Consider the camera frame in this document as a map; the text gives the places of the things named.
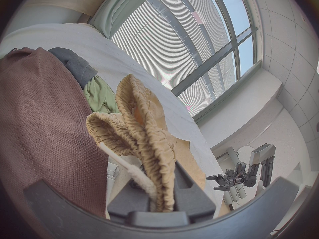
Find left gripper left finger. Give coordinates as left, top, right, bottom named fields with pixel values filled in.
left=107, top=177, right=153, bottom=217

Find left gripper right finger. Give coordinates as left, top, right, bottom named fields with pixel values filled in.
left=173, top=161, right=216, bottom=219

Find tan shorts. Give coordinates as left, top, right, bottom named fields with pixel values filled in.
left=86, top=74, right=206, bottom=212

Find bed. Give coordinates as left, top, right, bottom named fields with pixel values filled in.
left=0, top=0, right=231, bottom=217

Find white garment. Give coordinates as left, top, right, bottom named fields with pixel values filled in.
left=106, top=161, right=120, bottom=201

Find green garment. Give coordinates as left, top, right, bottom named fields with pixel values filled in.
left=83, top=75, right=120, bottom=114

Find brown garment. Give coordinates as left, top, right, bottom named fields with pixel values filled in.
left=0, top=47, right=110, bottom=219

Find window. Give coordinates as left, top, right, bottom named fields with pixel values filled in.
left=110, top=0, right=263, bottom=121

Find black garment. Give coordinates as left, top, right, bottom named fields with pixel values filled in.
left=47, top=47, right=98, bottom=89

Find grey-green curtain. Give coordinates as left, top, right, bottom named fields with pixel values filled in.
left=92, top=0, right=172, bottom=40

